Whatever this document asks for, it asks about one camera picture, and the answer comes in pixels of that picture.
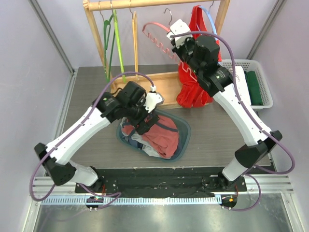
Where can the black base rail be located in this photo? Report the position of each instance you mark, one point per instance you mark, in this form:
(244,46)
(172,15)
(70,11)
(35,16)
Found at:
(179,182)

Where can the teal plastic bin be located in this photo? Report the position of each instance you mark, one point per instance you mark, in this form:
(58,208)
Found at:
(183,127)

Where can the folded white shirt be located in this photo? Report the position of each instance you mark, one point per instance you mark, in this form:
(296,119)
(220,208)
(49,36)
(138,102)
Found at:
(242,85)

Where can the aluminium frame post right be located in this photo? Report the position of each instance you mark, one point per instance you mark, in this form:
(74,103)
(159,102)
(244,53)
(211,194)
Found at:
(274,13)

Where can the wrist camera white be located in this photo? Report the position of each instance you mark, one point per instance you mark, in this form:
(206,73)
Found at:
(179,27)
(153,99)

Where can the yellow hanger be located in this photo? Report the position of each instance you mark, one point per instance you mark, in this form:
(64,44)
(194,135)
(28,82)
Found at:
(135,39)

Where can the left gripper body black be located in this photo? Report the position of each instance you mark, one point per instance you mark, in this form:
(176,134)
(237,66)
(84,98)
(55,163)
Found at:
(143,125)

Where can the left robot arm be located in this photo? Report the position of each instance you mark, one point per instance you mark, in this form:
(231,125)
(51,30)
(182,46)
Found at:
(132,102)

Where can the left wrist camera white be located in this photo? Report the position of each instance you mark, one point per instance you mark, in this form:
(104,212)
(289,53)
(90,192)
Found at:
(153,99)

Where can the maroon tank top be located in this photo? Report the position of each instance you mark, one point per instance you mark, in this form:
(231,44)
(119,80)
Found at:
(164,138)

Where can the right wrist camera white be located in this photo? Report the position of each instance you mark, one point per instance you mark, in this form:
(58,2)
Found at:
(179,27)

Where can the white plastic basket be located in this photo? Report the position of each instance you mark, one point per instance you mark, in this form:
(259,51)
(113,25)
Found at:
(252,65)

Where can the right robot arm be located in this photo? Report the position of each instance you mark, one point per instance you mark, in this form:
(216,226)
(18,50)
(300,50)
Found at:
(201,55)

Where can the aluminium frame post left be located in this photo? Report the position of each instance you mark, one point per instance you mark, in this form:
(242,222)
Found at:
(52,36)

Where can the wooden clothes rack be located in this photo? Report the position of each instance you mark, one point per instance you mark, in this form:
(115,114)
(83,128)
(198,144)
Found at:
(168,82)

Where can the dark green hanger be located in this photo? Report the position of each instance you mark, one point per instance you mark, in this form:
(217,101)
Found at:
(106,38)

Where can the red tank top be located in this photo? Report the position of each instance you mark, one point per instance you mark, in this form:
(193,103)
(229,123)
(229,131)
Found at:
(191,94)

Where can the light blue hanger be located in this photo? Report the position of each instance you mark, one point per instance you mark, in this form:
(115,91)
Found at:
(209,18)

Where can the folded green shirt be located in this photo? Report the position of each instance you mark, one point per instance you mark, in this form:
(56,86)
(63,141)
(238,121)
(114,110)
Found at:
(253,88)

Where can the white slotted cable duct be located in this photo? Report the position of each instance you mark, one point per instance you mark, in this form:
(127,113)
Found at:
(92,200)

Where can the lime green hanger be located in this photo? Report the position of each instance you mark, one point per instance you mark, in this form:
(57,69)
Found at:
(117,37)

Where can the grey tank top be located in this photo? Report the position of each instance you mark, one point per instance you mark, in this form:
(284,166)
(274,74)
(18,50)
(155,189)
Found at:
(132,138)

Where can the aluminium frame post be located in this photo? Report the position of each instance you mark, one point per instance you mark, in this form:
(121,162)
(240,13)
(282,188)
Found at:
(52,36)
(274,13)

